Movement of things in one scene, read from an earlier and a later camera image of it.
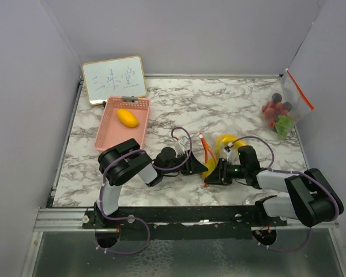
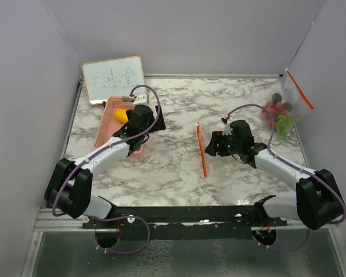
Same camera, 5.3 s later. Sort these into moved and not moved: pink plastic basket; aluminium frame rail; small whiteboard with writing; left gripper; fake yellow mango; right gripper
Moved: left gripper; right gripper
Not moved: small whiteboard with writing; aluminium frame rail; pink plastic basket; fake yellow mango
